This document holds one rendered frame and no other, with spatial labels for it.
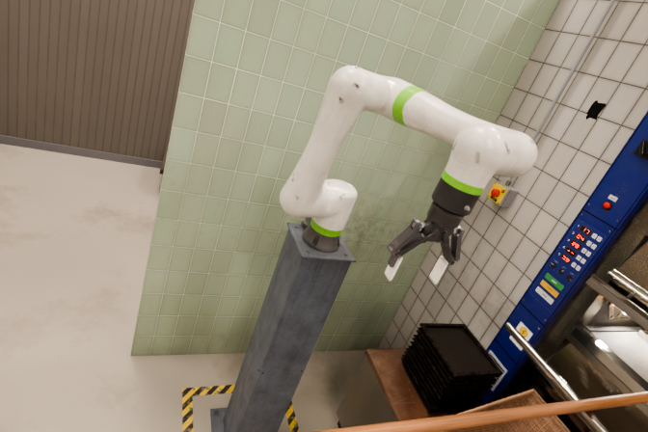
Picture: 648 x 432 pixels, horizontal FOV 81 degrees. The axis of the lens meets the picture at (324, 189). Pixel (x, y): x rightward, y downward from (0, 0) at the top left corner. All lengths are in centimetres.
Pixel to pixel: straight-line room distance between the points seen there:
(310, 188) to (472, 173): 55
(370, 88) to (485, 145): 41
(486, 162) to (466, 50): 128
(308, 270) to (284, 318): 23
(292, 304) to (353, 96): 81
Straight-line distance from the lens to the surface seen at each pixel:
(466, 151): 83
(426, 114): 107
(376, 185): 207
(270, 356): 168
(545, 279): 197
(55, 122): 445
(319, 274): 143
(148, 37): 411
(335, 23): 173
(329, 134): 112
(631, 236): 184
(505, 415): 123
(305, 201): 122
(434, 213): 89
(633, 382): 187
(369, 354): 206
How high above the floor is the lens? 192
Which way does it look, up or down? 22 degrees down
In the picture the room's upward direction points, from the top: 20 degrees clockwise
